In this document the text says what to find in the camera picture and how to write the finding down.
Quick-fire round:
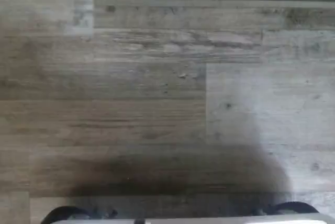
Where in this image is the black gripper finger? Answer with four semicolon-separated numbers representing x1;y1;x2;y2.
40;205;91;224
272;201;320;216

